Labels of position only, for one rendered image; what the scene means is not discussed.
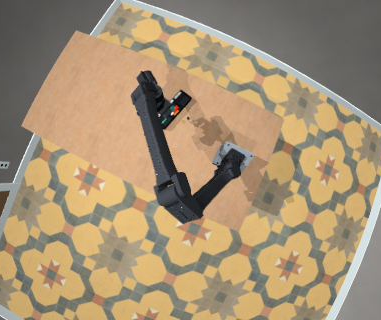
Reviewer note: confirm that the black rack of three labelled bins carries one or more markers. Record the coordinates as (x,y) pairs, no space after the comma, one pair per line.
(180,99)

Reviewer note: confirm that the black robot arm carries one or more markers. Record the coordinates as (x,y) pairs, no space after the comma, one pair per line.
(173,198)

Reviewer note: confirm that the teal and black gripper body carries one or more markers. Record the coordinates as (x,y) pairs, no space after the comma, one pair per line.
(167,104)

